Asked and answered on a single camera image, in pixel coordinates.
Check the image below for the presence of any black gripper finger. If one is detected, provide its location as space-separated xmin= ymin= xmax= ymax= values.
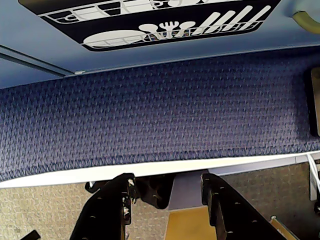
xmin=70 ymin=172 xmax=136 ymax=240
xmin=200 ymin=172 xmax=298 ymax=240

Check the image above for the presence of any yellow wooden board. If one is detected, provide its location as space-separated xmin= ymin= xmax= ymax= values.
xmin=165 ymin=206 xmax=218 ymax=240

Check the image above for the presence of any gray desk support panel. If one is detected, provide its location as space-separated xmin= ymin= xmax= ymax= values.
xmin=166 ymin=172 xmax=209 ymax=211

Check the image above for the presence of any small black floor object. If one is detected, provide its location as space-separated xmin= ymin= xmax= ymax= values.
xmin=21 ymin=230 xmax=41 ymax=240

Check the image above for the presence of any black dish rack sticker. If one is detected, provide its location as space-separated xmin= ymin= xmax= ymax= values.
xmin=18 ymin=0 xmax=282 ymax=53

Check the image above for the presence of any blue toy kitchen cabinet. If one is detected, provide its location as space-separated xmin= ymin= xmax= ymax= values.
xmin=0 ymin=0 xmax=320 ymax=90

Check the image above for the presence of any white hanging strap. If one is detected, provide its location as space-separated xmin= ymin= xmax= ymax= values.
xmin=306 ymin=152 xmax=320 ymax=201

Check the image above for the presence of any dark frame with tan panel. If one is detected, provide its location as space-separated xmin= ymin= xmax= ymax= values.
xmin=303 ymin=66 xmax=320 ymax=138

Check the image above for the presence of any gold dishwasher door handle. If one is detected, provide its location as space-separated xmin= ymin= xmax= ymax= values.
xmin=291 ymin=10 xmax=320 ymax=34

